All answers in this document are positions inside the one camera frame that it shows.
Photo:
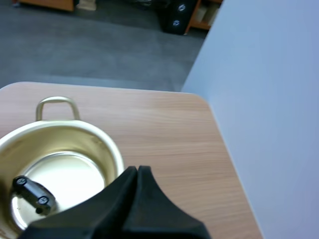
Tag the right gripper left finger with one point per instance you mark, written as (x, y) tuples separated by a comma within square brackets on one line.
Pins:
[(99, 214)]

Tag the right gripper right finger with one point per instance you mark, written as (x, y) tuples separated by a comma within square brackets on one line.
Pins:
[(159, 214)]

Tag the small grey toy car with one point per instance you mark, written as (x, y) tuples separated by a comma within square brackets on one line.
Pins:
[(33, 193)]

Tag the orange wooden shelf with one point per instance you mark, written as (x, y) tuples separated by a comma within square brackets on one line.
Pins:
[(203, 15)]

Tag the orange wooden desk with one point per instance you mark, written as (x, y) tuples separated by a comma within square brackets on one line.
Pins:
[(47, 4)]

